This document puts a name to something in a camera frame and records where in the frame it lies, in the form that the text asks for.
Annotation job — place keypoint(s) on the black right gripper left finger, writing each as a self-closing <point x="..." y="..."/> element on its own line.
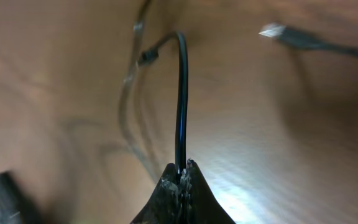
<point x="163" y="205"/>

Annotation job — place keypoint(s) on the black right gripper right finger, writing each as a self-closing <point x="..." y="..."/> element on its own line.
<point x="198" y="204"/>

